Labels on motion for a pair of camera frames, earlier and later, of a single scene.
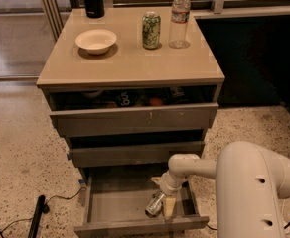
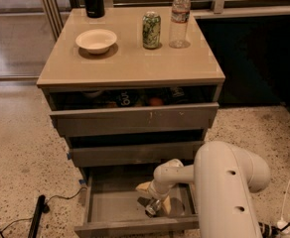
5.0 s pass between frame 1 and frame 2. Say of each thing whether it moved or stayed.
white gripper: moved
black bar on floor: stayed
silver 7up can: stayed
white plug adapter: stayed
